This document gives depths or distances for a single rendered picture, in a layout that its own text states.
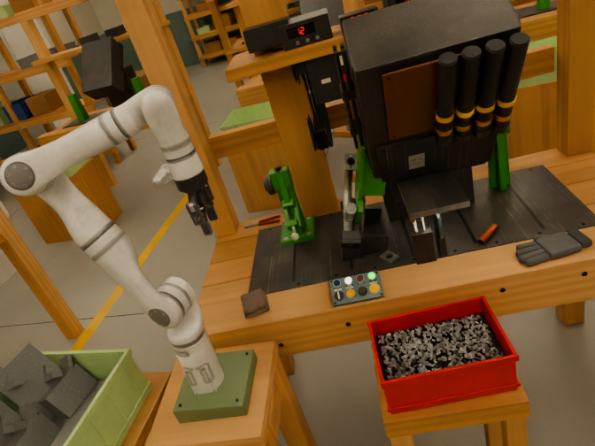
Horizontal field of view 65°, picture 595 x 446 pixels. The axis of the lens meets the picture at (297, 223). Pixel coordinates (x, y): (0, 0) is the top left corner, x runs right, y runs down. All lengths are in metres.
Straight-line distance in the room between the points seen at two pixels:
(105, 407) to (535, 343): 1.84
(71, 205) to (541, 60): 1.60
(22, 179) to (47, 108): 6.02
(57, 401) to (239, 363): 0.55
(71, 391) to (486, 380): 1.16
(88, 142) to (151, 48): 0.74
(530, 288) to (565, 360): 0.97
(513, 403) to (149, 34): 1.52
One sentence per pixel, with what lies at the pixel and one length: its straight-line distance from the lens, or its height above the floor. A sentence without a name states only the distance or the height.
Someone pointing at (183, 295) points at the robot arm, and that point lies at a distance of 1.16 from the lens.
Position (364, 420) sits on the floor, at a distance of 2.25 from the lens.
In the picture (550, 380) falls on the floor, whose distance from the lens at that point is 2.34.
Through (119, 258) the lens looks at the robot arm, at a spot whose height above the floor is 1.34.
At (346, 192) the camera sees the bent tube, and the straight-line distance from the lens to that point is 1.60.
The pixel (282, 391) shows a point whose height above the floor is 0.71.
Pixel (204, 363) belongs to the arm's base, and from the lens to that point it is 1.27.
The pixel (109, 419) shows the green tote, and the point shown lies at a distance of 1.48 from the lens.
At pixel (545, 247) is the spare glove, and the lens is 1.49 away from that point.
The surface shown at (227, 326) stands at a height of 0.90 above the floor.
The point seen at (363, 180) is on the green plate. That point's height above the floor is 1.17.
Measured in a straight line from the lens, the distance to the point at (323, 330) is 1.45.
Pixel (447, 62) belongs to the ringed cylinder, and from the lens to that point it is 1.07.
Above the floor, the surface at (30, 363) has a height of 0.99.
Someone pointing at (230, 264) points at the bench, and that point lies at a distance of 1.80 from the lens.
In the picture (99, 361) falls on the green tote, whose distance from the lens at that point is 1.61.
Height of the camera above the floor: 1.81
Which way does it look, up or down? 30 degrees down
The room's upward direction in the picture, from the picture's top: 18 degrees counter-clockwise
